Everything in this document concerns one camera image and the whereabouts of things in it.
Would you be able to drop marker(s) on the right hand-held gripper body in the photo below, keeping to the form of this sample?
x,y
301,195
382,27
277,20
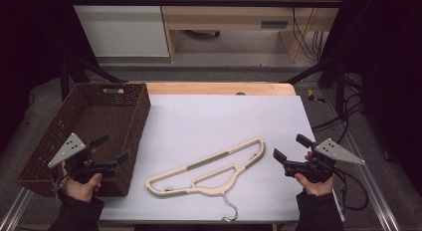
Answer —
x,y
335,152

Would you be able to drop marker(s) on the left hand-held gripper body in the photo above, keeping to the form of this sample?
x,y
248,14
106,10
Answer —
x,y
68,150

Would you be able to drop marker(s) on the brown woven plastic basket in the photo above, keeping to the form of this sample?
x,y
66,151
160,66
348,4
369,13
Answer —
x,y
99,118

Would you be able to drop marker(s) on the person's right hand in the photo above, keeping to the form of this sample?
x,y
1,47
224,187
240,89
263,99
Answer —
x,y
318,188

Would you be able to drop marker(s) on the person's left hand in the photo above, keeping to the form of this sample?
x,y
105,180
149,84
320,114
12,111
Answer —
x,y
81,191

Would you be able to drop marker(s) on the yellow and black tape piece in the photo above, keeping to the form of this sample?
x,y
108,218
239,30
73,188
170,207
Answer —
x,y
312,96

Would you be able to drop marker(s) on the black metal stand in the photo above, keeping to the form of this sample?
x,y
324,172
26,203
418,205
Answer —
x,y
64,78
340,81

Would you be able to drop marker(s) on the white paper sheet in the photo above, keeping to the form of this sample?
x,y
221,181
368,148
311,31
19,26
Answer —
x,y
212,124

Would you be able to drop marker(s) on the black curtain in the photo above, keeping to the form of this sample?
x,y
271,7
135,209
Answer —
x,y
30,42
388,75

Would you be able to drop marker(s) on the white cabinet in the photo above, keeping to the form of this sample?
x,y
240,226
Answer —
x,y
122,28

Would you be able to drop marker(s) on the black object under desk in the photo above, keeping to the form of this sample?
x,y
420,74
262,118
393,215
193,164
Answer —
x,y
202,34

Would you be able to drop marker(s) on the light wooden desk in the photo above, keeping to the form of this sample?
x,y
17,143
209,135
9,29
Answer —
x,y
225,17

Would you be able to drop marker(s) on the aluminium rail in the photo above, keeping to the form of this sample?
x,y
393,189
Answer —
x,y
378,197
15,209

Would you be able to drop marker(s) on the black horizontal frame bar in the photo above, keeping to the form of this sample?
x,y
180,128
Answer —
x,y
199,2

